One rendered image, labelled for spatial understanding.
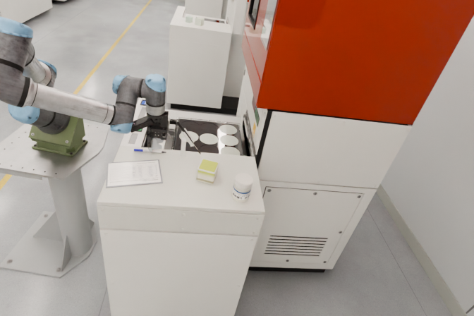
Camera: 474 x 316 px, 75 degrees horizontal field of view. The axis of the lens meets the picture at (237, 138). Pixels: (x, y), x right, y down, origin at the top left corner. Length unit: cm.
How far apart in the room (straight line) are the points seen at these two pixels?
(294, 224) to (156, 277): 80
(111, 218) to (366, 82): 115
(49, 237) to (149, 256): 108
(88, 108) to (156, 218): 46
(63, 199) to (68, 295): 57
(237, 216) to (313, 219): 73
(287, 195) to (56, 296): 140
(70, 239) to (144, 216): 97
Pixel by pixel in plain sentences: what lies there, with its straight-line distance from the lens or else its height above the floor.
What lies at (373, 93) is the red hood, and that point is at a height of 136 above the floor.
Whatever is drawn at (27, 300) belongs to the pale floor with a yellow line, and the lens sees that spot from 222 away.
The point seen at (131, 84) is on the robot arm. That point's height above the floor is 130.
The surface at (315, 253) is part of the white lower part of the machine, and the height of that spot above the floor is 25.
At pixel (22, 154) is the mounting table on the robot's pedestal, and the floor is 82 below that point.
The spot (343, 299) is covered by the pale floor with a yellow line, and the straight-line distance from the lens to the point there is 234.
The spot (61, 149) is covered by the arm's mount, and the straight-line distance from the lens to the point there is 169.
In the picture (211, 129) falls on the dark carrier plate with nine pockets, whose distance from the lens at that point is 174.
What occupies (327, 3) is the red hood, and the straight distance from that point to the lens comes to 124.
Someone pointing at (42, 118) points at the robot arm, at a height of 106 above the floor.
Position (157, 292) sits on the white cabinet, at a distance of 166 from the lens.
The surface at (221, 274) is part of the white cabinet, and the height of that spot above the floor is 54.
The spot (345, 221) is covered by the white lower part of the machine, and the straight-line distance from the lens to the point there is 195.
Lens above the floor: 183
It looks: 33 degrees down
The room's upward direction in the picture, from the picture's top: 11 degrees clockwise
